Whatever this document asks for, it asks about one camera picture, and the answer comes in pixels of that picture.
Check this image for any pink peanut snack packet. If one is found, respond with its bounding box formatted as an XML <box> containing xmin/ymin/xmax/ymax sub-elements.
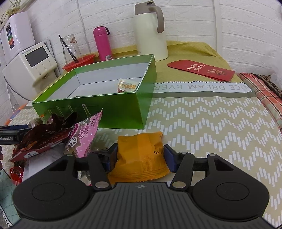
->
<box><xmin>65</xmin><ymin>109</ymin><xmax>103</xmax><ymax>158</ymax></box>

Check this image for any orange snack packet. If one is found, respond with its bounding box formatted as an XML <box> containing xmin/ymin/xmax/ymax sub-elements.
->
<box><xmin>108</xmin><ymin>132</ymin><xmax>170</xmax><ymax>184</ymax></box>

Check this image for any red sausage snack packet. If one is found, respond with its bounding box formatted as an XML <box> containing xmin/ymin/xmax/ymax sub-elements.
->
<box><xmin>117</xmin><ymin>78</ymin><xmax>139</xmax><ymax>92</ymax></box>

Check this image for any person's left hand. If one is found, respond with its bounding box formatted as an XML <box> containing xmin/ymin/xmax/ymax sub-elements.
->
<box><xmin>0</xmin><ymin>146</ymin><xmax>3</xmax><ymax>171</ymax></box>

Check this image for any dark brown snack packet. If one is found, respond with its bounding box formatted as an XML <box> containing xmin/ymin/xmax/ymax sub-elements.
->
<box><xmin>9</xmin><ymin>112</ymin><xmax>78</xmax><ymax>162</ymax></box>

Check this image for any patterned table mat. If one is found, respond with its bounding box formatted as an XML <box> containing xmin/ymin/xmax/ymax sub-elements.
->
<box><xmin>0</xmin><ymin>81</ymin><xmax>282</xmax><ymax>228</ymax></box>

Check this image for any white water dispenser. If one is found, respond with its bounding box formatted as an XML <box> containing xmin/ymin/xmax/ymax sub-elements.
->
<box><xmin>3</xmin><ymin>42</ymin><xmax>57</xmax><ymax>106</ymax></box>

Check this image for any green cardboard box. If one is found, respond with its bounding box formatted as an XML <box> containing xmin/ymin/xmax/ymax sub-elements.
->
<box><xmin>31</xmin><ymin>53</ymin><xmax>157</xmax><ymax>130</ymax></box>

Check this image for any red envelope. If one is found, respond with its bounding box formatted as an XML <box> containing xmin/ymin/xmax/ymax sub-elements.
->
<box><xmin>167</xmin><ymin>60</ymin><xmax>235</xmax><ymax>82</ymax></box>

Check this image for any black stirring stick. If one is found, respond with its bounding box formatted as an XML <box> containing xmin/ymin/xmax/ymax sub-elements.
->
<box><xmin>58</xmin><ymin>35</ymin><xmax>78</xmax><ymax>63</ymax></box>

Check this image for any white water purifier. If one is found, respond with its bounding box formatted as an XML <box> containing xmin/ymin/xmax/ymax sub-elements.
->
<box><xmin>1</xmin><ymin>12</ymin><xmax>35</xmax><ymax>63</ymax></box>

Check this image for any orange plastic basket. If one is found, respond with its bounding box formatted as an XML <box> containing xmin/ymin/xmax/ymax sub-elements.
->
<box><xmin>63</xmin><ymin>54</ymin><xmax>96</xmax><ymax>72</ymax></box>

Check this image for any plaid red cushion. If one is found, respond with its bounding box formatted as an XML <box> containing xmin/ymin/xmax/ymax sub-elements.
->
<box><xmin>237</xmin><ymin>73</ymin><xmax>281</xmax><ymax>131</ymax></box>

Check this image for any yellow-green tablecloth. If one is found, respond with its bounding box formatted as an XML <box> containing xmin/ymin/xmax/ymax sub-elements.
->
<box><xmin>61</xmin><ymin>40</ymin><xmax>243</xmax><ymax>84</ymax></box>

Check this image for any clear glass carafe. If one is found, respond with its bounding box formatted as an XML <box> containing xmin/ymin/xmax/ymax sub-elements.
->
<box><xmin>61</xmin><ymin>34</ymin><xmax>82</xmax><ymax>64</ymax></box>

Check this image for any pink thermos bottle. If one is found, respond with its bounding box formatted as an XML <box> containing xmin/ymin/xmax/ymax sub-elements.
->
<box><xmin>93</xmin><ymin>26</ymin><xmax>112</xmax><ymax>61</ymax></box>

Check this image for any potted green plant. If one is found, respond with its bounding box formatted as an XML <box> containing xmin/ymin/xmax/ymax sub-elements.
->
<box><xmin>1</xmin><ymin>0</ymin><xmax>21</xmax><ymax>23</ymax></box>

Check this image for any cream thermos jug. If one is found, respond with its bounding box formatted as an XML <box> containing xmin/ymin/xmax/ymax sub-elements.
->
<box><xmin>133</xmin><ymin>1</ymin><xmax>168</xmax><ymax>61</ymax></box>

